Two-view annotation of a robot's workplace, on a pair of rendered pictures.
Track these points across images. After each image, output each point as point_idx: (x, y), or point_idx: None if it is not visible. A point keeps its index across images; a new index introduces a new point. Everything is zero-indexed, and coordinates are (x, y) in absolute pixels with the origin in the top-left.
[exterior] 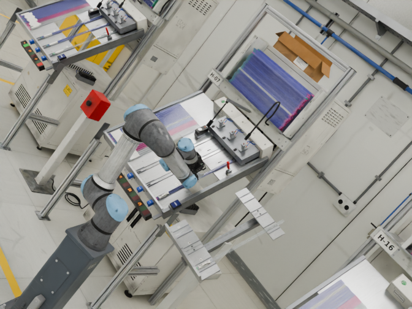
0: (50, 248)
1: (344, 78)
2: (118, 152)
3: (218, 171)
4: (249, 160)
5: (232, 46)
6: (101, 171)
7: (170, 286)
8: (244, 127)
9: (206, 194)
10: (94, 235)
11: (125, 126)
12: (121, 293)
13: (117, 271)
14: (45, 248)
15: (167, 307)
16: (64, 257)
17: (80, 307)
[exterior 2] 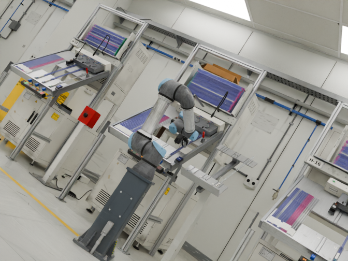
0: (77, 216)
1: (261, 76)
2: (157, 110)
3: (196, 141)
4: (213, 133)
5: (179, 71)
6: (144, 126)
7: (164, 238)
8: (203, 115)
9: (193, 154)
10: (147, 168)
11: (161, 91)
12: (132, 247)
13: (121, 235)
14: (74, 216)
15: (185, 232)
16: (126, 188)
17: (116, 249)
